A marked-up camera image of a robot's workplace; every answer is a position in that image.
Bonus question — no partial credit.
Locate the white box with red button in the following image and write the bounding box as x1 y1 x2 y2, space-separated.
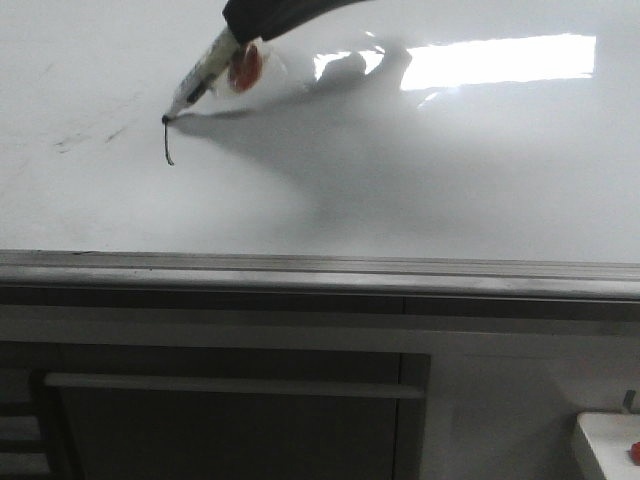
571 390 639 480

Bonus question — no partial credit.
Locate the grey aluminium whiteboard tray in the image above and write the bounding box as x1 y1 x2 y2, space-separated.
1 250 639 322

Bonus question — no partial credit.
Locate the dark cabinet with white bar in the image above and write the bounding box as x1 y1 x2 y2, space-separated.
1 342 430 479

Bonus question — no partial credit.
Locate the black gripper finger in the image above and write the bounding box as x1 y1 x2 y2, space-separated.
222 0 359 44

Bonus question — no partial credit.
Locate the white whiteboard marker pen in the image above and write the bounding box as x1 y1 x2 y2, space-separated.
162 27 240 124

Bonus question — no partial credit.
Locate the large white whiteboard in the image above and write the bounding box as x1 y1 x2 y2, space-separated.
1 1 639 263

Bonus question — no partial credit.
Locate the red round magnet with tape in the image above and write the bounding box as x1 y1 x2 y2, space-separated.
208 39 288 99

